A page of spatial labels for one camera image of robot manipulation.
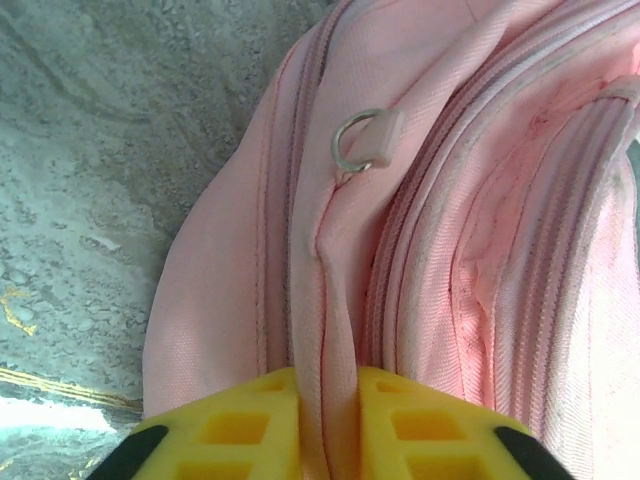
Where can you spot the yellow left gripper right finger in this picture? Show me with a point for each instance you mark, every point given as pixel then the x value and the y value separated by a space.
pixel 380 440

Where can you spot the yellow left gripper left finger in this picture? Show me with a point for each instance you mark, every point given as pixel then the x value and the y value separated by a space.
pixel 190 415

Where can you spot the pink school backpack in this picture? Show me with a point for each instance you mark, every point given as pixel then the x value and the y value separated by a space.
pixel 450 250

